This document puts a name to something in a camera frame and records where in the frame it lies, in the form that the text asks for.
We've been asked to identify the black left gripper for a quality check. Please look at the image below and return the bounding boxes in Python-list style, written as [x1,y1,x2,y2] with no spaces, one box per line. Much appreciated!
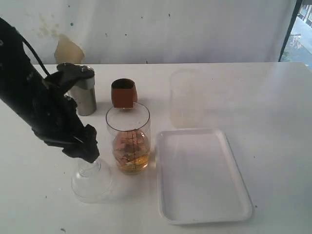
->
[33,95,99,163]

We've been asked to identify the stainless steel cup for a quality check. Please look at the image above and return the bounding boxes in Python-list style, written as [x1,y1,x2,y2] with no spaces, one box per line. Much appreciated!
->
[68,65,97,116]

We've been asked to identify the clear dome strainer lid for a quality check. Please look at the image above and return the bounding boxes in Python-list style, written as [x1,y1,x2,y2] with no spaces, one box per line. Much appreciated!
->
[71,157,113,204]

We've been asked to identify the clear shaker body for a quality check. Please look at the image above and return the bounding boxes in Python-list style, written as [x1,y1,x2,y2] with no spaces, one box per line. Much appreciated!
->
[105,102,151,175]

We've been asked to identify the gold foil coins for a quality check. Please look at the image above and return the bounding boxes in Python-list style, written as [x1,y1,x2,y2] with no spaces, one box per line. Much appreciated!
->
[112,130,150,174]

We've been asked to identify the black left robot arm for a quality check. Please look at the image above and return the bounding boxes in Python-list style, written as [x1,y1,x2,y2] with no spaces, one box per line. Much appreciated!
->
[0,19,99,163]

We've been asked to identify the white backdrop sheet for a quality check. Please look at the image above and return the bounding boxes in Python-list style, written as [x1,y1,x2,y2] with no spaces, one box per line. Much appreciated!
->
[0,0,296,64]

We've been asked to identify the translucent plastic container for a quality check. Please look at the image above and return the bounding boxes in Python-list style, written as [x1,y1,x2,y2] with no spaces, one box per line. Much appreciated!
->
[170,69,204,128]

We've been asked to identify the white rectangular tray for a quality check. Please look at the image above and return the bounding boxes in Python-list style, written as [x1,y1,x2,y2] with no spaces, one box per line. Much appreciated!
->
[155,129,253,225]

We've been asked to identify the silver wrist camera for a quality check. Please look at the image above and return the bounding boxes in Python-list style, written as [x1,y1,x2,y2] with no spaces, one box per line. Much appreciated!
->
[45,62,95,94]

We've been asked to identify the black cable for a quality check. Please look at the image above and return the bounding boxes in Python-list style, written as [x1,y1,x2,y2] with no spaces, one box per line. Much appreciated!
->
[20,39,51,77]

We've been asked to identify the black window frame post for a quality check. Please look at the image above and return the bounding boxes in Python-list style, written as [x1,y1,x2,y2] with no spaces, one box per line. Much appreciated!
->
[278,0,303,62]

